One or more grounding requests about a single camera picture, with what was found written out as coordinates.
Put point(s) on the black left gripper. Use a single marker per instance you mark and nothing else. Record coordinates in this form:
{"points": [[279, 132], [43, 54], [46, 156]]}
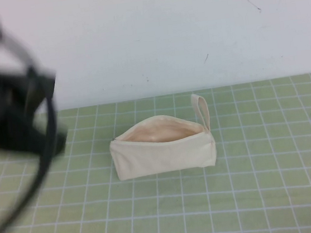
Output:
{"points": [[19, 132]]}

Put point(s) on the cream canvas pencil case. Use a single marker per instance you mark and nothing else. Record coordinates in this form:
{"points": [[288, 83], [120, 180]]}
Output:
{"points": [[163, 157]]}

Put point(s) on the green grid cutting mat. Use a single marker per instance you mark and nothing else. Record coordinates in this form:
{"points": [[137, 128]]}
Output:
{"points": [[236, 188]]}

